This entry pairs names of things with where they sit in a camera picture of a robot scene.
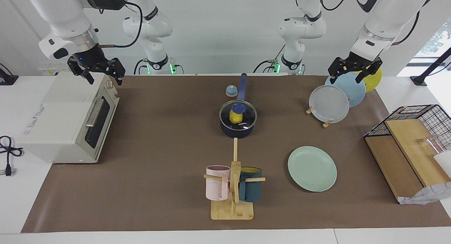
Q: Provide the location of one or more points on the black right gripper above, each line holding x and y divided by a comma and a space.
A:
93, 62

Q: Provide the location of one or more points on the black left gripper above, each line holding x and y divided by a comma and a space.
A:
356, 62

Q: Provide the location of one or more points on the glass lid with blue knob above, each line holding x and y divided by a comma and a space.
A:
248, 112

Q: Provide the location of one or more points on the yellow potato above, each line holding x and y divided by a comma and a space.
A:
234, 117

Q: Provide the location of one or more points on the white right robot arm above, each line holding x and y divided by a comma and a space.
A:
63, 15

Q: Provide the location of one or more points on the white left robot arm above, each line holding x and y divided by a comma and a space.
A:
384, 18

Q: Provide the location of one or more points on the light blue plate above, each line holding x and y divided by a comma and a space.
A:
354, 91

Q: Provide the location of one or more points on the yellow plate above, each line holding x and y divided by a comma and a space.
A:
373, 82

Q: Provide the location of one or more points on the grey plate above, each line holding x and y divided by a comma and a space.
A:
329, 105

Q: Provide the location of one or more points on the wooden plate rack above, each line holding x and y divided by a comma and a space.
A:
327, 124

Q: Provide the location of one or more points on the mint green plate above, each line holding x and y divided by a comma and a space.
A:
312, 170

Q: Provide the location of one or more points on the white toaster oven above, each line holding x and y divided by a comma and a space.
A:
53, 124

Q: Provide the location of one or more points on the black table clamp stand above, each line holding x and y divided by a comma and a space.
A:
7, 79

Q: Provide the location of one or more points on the light bamboo board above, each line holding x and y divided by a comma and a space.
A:
412, 145

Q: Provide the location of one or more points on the clear glass jug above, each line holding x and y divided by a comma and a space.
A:
431, 145

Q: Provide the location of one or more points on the dark blue saucepan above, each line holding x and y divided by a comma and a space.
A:
242, 85

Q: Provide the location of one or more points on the blue bell on wooden base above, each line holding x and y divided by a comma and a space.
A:
231, 91

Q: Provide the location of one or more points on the white plastic cup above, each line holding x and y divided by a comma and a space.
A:
444, 163

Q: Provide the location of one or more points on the brown table mat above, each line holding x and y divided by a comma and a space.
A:
158, 187

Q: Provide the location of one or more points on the crumpled white paper bag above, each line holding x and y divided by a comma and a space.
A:
430, 194

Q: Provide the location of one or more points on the dark teal mug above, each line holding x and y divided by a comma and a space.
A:
251, 191

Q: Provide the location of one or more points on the pink mug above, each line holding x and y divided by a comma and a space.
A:
215, 189

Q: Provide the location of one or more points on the wooden mug tree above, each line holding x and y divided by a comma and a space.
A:
232, 210

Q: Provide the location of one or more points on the white wall socket box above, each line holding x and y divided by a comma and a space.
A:
53, 70

